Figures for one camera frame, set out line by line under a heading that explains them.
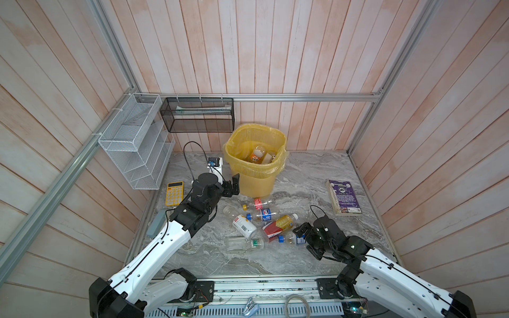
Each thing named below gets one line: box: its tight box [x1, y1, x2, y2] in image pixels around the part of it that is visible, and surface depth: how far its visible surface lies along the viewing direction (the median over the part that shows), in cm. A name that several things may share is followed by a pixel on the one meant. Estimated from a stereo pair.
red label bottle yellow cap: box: [241, 198, 274, 211], surface depth 95 cm
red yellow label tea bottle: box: [261, 213, 299, 242], surface depth 86 cm
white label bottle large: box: [232, 214, 258, 240], surface depth 87 cm
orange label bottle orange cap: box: [250, 145, 266, 163], surface depth 101 cm
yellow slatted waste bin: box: [223, 123, 289, 199], surface depth 92 cm
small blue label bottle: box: [277, 234, 307, 245], surface depth 85 cm
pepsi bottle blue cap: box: [245, 207, 281, 223], surface depth 91 cm
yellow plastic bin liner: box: [222, 123, 290, 180], surface depth 92 cm
